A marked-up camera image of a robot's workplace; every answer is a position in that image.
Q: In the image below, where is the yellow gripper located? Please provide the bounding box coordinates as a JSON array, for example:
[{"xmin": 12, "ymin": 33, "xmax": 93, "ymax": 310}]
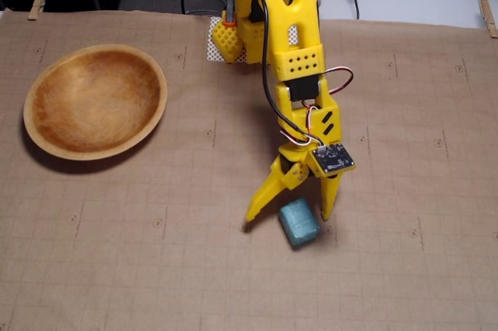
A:
[{"xmin": 245, "ymin": 75, "xmax": 345, "ymax": 223}]

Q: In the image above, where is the blue foam block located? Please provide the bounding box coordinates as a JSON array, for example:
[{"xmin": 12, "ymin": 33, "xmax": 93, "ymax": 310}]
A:
[{"xmin": 278, "ymin": 197, "xmax": 321, "ymax": 250}]

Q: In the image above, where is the yellow robot base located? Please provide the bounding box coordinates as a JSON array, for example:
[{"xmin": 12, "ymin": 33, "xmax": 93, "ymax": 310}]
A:
[{"xmin": 211, "ymin": 10, "xmax": 274, "ymax": 65}]

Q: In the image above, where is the round wooden bowl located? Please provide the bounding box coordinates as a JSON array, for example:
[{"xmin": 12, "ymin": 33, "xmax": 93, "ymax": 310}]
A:
[{"xmin": 23, "ymin": 44, "xmax": 169, "ymax": 162}]

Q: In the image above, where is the brown grid paper mat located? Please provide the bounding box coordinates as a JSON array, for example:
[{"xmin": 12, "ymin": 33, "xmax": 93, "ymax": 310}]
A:
[{"xmin": 0, "ymin": 9, "xmax": 498, "ymax": 331}]

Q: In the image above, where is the white perforated mesh pad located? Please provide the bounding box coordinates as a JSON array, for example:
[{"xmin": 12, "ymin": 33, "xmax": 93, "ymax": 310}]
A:
[{"xmin": 205, "ymin": 16, "xmax": 300, "ymax": 64}]

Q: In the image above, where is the wooden clothespin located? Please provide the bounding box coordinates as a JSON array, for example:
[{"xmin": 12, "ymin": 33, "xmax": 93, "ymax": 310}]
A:
[
  {"xmin": 27, "ymin": 0, "xmax": 49, "ymax": 22},
  {"xmin": 478, "ymin": 0, "xmax": 498, "ymax": 40}
]

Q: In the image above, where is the red white black servo wire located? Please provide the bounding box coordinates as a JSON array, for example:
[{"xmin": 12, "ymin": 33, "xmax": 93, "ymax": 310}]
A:
[{"xmin": 302, "ymin": 67, "xmax": 356, "ymax": 114}]

